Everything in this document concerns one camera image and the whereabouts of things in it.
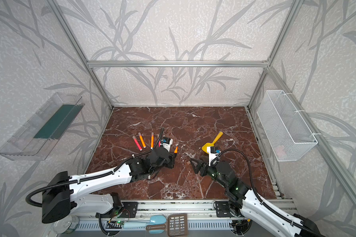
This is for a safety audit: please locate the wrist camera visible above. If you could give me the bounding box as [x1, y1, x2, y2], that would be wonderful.
[207, 146, 221, 167]
[161, 137, 173, 152]

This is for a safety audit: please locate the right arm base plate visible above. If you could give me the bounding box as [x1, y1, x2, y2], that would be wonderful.
[214, 201, 242, 217]

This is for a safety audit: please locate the light blue brush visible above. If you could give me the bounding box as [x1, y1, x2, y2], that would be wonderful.
[122, 215, 167, 231]

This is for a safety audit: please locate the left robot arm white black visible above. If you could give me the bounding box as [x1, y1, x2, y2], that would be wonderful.
[25, 146, 177, 224]

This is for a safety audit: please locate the clear plastic wall tray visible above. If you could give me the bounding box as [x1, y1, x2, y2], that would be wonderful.
[0, 92, 85, 161]

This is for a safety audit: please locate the white wire mesh basket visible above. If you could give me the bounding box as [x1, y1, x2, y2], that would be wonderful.
[257, 90, 318, 162]

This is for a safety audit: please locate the green circuit board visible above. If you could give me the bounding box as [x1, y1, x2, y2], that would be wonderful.
[105, 220, 124, 230]

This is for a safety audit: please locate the brown slotted spatula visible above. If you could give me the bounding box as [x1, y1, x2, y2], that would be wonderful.
[167, 213, 188, 237]

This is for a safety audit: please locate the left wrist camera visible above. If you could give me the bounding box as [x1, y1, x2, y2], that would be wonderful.
[161, 137, 173, 152]

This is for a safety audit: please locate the metal tin can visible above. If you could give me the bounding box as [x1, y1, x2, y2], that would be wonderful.
[53, 215, 80, 234]

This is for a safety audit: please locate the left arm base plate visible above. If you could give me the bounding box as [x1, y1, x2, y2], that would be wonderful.
[114, 201, 138, 219]

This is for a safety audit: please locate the yellow toy spatula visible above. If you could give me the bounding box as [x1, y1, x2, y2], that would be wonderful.
[202, 131, 223, 154]

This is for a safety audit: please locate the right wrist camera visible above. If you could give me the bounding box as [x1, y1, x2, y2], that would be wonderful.
[207, 146, 221, 167]

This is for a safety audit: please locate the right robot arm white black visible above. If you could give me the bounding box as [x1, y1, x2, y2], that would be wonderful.
[190, 159, 322, 237]

